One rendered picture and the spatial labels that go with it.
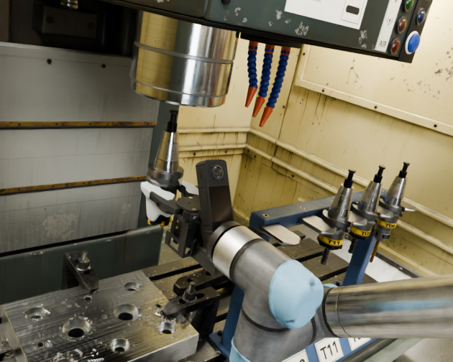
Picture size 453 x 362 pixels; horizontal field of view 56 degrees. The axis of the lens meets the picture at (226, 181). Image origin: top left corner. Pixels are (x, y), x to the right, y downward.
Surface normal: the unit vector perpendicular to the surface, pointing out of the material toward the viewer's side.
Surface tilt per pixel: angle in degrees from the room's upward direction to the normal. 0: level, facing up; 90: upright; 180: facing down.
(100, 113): 85
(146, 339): 0
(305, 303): 90
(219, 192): 59
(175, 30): 90
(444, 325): 106
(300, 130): 90
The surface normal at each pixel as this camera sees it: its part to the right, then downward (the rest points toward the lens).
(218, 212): 0.63, -0.13
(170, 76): -0.10, 0.34
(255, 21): 0.62, 0.39
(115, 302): 0.19, -0.92
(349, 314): -0.77, 0.02
